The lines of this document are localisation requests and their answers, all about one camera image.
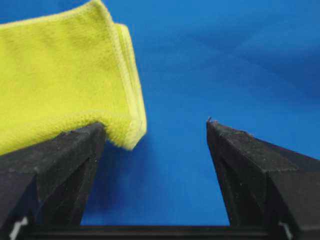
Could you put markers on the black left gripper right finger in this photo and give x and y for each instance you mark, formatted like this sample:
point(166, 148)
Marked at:
point(265, 186)

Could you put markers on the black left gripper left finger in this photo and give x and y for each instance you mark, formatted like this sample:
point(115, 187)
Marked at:
point(49, 183)

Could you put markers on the yellow-green microfiber towel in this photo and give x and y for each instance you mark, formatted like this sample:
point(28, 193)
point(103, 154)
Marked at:
point(65, 71)

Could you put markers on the blue table cloth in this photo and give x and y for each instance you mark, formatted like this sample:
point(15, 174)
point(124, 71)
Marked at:
point(253, 65)

